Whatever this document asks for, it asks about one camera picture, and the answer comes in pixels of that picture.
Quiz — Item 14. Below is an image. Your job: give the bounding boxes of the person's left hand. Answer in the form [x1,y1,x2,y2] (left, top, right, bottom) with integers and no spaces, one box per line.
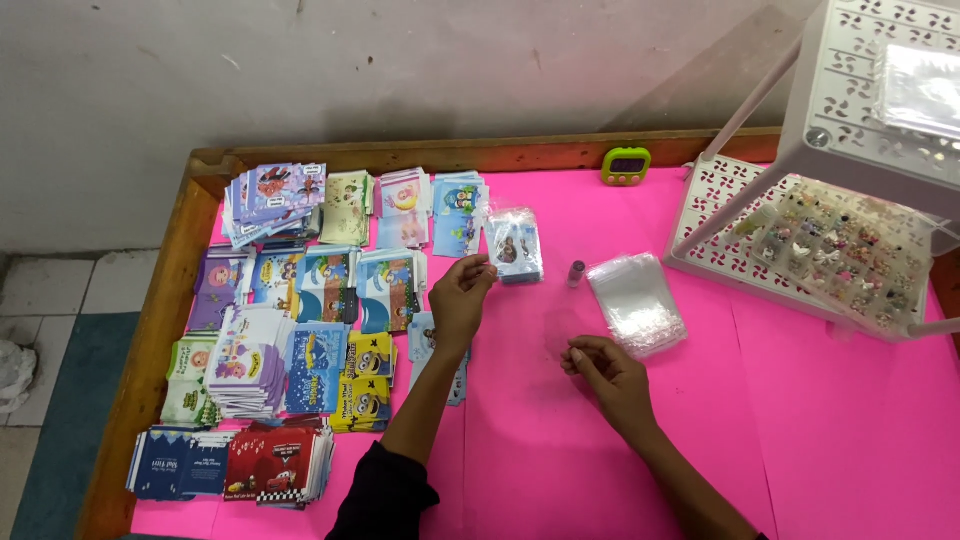
[429,255,499,354]

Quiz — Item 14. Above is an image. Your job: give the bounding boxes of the person's right hand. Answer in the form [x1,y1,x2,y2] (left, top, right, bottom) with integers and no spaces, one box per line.
[560,335,655,444]

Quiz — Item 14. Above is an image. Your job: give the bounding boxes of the clear packet with picture card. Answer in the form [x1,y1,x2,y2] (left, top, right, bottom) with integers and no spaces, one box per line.
[483,206,545,280]

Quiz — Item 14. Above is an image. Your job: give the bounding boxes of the pile of empty clear bags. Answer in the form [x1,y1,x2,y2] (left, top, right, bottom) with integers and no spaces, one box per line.
[585,252,688,359]

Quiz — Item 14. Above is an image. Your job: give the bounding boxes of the stack of snowflake blue envelopes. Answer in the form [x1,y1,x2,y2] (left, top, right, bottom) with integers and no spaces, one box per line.
[407,312,470,407]

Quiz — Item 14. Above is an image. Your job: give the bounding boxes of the stack of light blue envelopes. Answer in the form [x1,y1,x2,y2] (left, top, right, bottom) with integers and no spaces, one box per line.
[432,171,490,259]

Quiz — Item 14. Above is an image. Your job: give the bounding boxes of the green digital timer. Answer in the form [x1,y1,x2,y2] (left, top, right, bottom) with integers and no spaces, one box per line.
[600,147,653,187]

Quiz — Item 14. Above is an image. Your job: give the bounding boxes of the stack of blue wave envelopes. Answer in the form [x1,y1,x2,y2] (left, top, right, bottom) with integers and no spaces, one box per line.
[356,247,427,335]

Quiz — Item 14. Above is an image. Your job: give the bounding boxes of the stack of yellow character envelopes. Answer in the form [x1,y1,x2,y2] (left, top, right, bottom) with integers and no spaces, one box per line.
[330,375,393,434]
[346,331,397,380]

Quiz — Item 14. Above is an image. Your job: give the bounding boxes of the stack of pink yellow envelopes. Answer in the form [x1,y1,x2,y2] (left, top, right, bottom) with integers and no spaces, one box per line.
[375,168,433,250]

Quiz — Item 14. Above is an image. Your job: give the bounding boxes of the stack of blue green envelopes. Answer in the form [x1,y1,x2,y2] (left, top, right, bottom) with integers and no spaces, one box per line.
[297,246,361,325]

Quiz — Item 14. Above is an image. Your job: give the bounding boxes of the stack of blue shark envelopes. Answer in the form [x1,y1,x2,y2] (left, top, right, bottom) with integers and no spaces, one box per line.
[285,322,350,415]

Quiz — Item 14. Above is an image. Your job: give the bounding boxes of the stack of cream green envelopes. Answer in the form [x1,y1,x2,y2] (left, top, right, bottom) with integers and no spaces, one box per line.
[321,170,375,247]

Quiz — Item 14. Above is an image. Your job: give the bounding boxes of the clear bead organiser box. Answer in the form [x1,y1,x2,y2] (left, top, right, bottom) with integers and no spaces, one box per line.
[752,177,939,339]

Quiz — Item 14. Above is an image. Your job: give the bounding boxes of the stack of blue boy envelopes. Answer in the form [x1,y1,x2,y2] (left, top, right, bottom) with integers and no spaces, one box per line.
[251,247,305,312]

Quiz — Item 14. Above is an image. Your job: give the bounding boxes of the stack of red car envelopes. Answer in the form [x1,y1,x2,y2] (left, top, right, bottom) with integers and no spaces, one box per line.
[223,420,335,510]

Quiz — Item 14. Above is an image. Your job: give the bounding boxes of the stack of white purple envelopes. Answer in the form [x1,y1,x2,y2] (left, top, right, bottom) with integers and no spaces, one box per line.
[206,306,294,420]

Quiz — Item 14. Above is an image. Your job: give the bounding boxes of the stack of purple cartoon envelopes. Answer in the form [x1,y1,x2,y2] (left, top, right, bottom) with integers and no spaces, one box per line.
[222,162,328,249]

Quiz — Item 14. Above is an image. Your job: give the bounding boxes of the stack of violet girl envelopes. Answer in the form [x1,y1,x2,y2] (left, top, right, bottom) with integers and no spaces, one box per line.
[187,245,256,333]

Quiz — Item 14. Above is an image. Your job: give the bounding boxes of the white plastic rack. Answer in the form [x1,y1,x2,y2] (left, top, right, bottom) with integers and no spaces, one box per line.
[663,0,960,345]

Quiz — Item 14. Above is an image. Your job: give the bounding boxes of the stack of dark blue envelopes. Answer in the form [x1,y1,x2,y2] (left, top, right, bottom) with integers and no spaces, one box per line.
[126,426,237,501]

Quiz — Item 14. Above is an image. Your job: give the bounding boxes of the clear bags on rack shelf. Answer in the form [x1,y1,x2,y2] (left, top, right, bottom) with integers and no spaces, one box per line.
[873,41,960,141]

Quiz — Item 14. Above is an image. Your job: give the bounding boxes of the teal floor mat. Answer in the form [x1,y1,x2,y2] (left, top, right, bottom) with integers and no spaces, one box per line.
[11,311,142,540]

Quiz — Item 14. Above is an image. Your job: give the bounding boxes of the white plastic bag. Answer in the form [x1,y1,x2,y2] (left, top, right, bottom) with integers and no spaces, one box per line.
[0,339,39,415]

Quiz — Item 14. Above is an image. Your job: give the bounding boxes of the wooden table frame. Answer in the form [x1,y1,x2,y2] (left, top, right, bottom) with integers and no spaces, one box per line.
[75,126,960,540]

